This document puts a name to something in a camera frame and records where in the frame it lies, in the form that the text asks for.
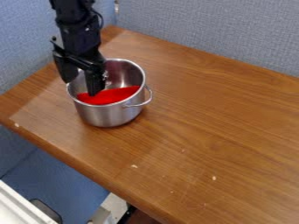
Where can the white appliance lower left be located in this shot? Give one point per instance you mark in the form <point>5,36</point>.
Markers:
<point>18,210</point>

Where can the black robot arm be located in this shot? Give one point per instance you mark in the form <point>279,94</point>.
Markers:
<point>78,9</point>

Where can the white table leg bracket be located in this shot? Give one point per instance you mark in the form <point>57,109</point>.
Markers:
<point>111,211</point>

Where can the red cloth object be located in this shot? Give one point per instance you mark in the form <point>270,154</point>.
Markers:
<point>109,96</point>

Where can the metal pot with handles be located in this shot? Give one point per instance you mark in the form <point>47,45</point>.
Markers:
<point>118,104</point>

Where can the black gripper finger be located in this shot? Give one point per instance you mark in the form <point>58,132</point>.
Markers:
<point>95,80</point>
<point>67,69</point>

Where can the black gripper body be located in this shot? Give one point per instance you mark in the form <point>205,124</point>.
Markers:
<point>79,41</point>

